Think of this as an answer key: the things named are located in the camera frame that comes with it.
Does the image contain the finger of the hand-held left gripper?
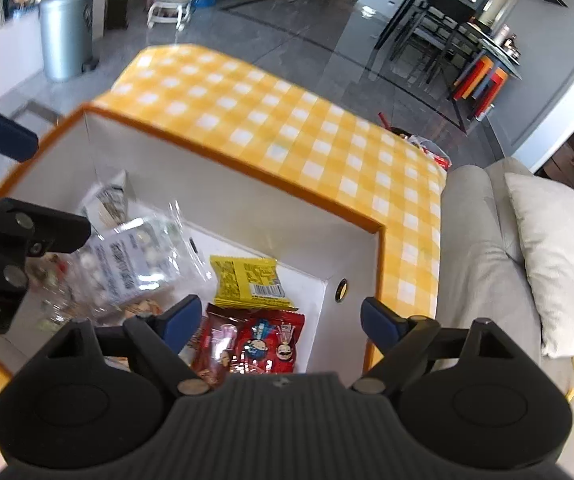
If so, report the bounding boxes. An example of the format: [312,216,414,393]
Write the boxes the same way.
[0,87,40,163]
[0,189,92,262]

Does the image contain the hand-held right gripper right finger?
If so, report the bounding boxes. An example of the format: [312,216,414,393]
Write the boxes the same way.
[352,297,518,395]

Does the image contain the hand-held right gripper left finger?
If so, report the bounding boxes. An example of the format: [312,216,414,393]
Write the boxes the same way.
[42,295,212,396]

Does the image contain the small clear snack packet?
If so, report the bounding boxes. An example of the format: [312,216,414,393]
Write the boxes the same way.
[117,297,168,321]

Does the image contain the clear packet of nuts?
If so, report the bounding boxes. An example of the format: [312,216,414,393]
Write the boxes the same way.
[29,252,94,332]

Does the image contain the yellow snack packet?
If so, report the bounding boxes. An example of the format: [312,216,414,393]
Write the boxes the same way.
[210,255,298,311]

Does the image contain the grey white snack packet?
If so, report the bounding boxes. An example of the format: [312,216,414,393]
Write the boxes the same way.
[79,170,130,232]

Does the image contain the clear packet of white balls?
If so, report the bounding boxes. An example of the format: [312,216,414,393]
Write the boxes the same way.
[67,200,214,312]

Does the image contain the red biscuit packet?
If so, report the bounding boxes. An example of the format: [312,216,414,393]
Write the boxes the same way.
[187,302,306,387]

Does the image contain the orange cardboard box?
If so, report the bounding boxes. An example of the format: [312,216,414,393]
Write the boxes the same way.
[0,102,386,378]

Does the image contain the white cabinet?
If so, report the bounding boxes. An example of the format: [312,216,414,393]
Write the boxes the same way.
[0,10,48,103]

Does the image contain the silver trash bin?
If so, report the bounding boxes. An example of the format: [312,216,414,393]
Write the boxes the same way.
[39,0,96,84]

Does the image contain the grey sofa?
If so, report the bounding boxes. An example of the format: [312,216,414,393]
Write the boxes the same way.
[437,157,574,463]

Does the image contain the white cushion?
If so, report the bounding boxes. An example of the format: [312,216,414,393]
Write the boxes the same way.
[504,172,574,360]

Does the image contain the white low stool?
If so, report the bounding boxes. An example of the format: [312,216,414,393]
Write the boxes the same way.
[146,0,194,32]

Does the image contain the yellow checkered storage box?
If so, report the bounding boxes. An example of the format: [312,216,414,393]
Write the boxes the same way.
[0,44,448,480]

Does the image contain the colourful stacked stools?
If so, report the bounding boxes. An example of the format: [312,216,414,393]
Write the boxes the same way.
[448,52,510,122]

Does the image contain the dark dining table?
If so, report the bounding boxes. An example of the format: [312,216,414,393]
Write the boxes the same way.
[372,0,524,91]

